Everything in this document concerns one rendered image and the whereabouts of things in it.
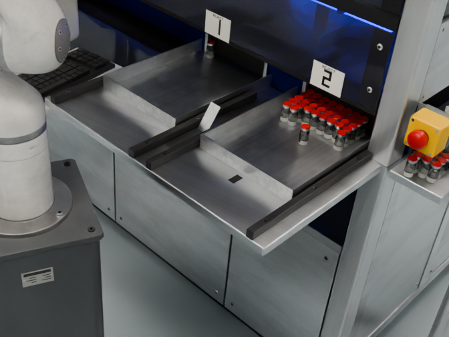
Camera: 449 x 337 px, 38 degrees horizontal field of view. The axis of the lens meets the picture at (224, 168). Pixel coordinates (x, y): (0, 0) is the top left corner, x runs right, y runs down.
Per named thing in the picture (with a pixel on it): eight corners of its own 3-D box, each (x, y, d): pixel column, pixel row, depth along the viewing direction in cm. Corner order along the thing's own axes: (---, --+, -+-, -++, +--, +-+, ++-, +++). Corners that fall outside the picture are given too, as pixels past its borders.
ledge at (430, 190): (419, 153, 154) (421, 146, 153) (470, 178, 147) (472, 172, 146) (387, 176, 145) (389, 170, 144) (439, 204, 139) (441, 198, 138)
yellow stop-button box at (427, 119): (419, 132, 143) (427, 103, 139) (449, 146, 139) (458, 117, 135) (401, 144, 138) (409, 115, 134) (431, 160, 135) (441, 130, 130)
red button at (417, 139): (412, 139, 137) (417, 123, 135) (429, 148, 135) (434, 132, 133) (403, 146, 135) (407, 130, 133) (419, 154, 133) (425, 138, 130)
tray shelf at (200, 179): (188, 49, 188) (188, 43, 187) (398, 158, 151) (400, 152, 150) (44, 103, 158) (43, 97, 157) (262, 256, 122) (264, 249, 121)
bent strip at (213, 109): (210, 123, 154) (211, 101, 150) (219, 128, 152) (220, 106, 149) (164, 144, 145) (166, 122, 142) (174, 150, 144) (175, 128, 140)
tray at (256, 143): (294, 97, 166) (296, 85, 164) (381, 142, 153) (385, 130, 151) (199, 147, 145) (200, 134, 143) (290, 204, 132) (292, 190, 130)
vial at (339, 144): (337, 144, 150) (340, 128, 147) (345, 149, 149) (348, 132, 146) (331, 148, 149) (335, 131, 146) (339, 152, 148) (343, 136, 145)
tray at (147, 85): (200, 49, 184) (201, 38, 182) (270, 85, 171) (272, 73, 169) (103, 87, 163) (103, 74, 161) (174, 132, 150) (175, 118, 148)
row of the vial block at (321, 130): (289, 113, 160) (292, 96, 157) (350, 145, 150) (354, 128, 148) (284, 116, 158) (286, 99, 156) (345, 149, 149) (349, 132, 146)
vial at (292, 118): (290, 120, 157) (293, 103, 155) (298, 124, 156) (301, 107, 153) (285, 123, 156) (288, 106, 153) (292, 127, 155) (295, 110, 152)
